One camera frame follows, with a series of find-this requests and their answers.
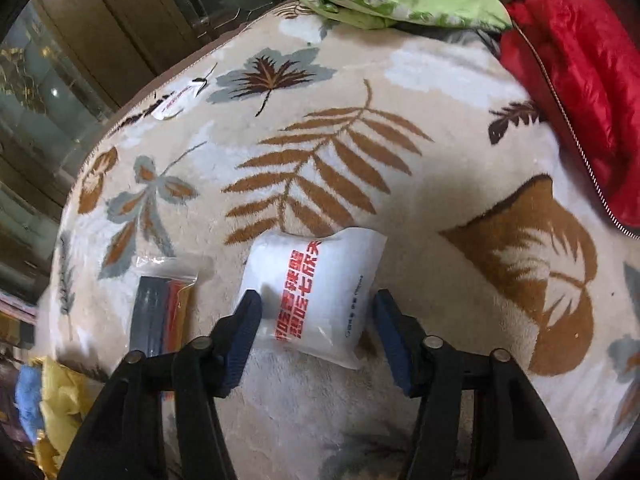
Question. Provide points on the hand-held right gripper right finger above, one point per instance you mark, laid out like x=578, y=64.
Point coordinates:
x=395, y=345

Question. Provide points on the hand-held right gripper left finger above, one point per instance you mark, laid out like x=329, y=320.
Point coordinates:
x=240, y=340

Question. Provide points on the white packet red print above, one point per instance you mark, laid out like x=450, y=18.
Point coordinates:
x=315, y=290

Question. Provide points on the yellow cloth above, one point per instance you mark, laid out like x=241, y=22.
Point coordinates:
x=65, y=410

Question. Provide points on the clear zip bag dark items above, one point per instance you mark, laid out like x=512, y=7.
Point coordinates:
x=160, y=305

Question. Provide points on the leaf-print blanket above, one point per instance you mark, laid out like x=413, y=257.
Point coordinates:
x=400, y=185

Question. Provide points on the small white sachet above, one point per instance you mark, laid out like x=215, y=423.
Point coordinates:
x=175, y=100

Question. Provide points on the red down jacket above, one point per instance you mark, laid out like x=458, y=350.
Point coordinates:
x=575, y=85

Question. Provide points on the wooden glass door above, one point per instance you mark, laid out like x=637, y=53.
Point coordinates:
x=100, y=25

